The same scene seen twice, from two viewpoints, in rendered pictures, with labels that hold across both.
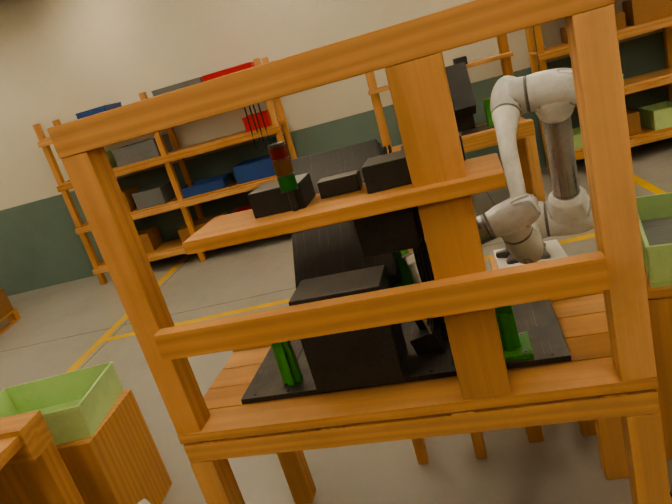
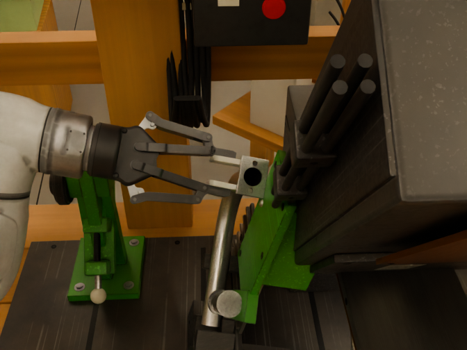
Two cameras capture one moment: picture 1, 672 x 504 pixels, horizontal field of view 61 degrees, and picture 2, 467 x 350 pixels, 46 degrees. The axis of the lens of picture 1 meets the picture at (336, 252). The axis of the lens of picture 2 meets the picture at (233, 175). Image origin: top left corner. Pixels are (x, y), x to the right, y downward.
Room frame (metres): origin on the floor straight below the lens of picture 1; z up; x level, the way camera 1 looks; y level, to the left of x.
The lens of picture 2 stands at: (2.40, -0.46, 1.72)
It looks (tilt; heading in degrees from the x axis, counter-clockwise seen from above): 39 degrees down; 161
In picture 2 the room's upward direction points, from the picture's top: straight up
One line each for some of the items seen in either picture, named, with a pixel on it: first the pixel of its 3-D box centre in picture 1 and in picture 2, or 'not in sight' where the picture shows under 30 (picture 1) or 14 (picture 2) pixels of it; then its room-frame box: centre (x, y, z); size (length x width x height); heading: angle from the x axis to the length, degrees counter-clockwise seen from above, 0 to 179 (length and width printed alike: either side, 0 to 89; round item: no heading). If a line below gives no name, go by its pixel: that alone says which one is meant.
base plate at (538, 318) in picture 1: (399, 349); (313, 317); (1.85, -0.12, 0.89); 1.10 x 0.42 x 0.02; 74
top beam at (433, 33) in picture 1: (300, 72); not in sight; (1.56, -0.04, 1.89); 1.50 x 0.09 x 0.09; 74
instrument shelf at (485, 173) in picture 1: (340, 204); not in sight; (1.60, -0.05, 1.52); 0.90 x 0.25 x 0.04; 74
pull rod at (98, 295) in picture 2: not in sight; (98, 284); (1.71, -0.48, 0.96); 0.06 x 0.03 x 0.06; 164
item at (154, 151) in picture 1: (179, 177); not in sight; (7.47, 1.66, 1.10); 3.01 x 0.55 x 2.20; 79
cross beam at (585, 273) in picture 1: (360, 311); (298, 53); (1.50, -0.02, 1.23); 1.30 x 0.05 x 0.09; 74
